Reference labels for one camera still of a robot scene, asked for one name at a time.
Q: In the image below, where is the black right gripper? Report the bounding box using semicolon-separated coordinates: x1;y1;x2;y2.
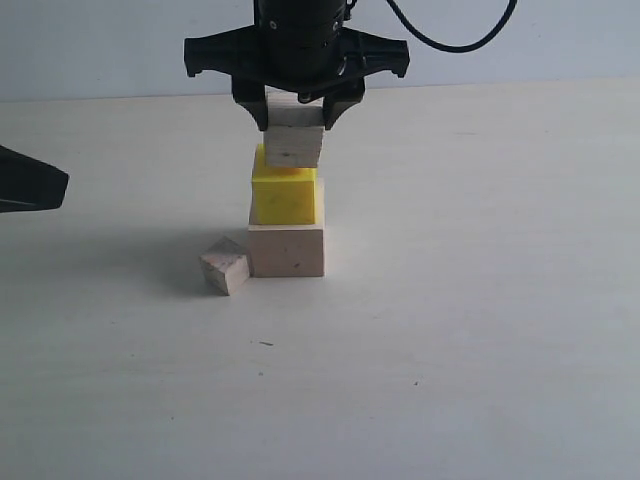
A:
184;1;410;131

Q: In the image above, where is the medium wooden cube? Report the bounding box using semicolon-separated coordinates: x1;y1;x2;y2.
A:
263;91;325;169

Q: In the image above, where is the yellow cube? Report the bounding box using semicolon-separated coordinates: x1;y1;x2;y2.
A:
251;143;318;225

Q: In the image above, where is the large wooden cube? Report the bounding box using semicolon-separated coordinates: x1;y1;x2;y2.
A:
247;178;326;278

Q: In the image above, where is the small wooden cube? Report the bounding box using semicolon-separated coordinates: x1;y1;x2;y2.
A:
199;236;251;296

